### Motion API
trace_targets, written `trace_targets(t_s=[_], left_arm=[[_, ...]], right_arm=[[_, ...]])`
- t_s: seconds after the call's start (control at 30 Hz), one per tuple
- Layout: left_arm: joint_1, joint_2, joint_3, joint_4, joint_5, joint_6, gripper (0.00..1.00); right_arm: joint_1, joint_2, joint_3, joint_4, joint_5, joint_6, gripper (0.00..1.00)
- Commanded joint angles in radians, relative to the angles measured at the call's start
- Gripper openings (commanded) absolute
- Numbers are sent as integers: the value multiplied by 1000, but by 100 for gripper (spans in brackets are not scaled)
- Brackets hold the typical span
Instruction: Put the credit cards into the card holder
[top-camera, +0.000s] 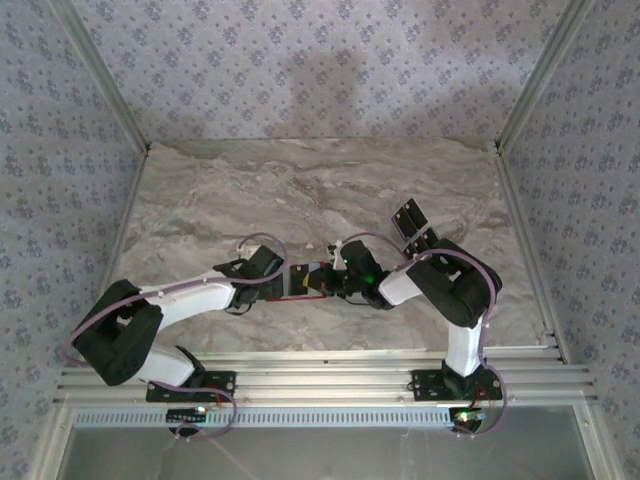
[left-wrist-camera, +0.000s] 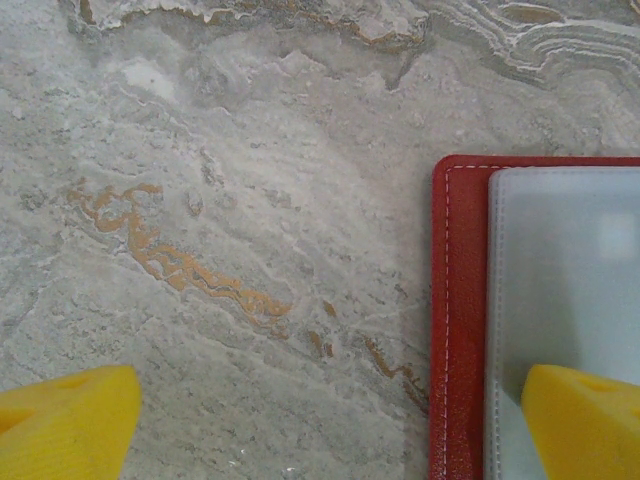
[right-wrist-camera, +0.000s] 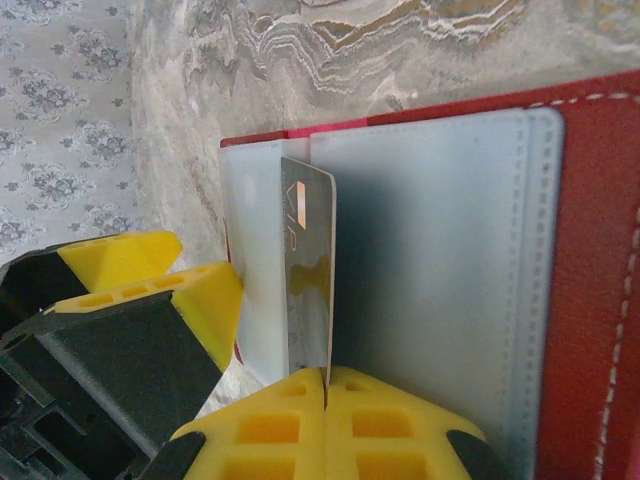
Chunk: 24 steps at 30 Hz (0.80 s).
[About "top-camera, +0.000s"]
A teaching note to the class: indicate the red card holder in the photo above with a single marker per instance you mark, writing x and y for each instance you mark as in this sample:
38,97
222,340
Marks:
300,299

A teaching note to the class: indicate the black credit card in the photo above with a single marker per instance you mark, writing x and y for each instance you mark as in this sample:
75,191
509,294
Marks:
430,239
301,286
412,247
406,224
417,216

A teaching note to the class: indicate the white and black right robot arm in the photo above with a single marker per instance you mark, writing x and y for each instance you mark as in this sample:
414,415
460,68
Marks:
397,290

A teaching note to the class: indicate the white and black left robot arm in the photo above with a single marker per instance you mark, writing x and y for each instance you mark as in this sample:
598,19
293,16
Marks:
195,297

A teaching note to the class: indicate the grey metal panel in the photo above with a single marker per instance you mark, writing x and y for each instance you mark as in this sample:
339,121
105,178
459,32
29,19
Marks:
350,455

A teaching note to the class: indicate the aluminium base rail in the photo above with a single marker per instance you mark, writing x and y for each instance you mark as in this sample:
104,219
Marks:
325,380

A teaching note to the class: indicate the aluminium table side rail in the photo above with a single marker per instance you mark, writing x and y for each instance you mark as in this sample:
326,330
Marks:
121,235
534,250

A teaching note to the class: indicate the aluminium frame post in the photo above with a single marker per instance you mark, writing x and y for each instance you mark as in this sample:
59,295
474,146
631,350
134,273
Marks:
542,75

